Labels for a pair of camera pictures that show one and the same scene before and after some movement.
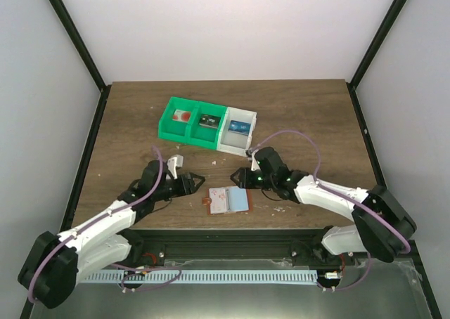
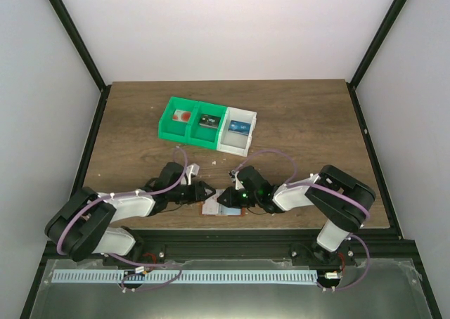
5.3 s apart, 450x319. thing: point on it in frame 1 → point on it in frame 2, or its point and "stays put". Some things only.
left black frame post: (70, 26) stays put
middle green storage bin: (206, 125) stays put
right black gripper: (245, 182) → (229, 194)
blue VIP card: (240, 127) stays put
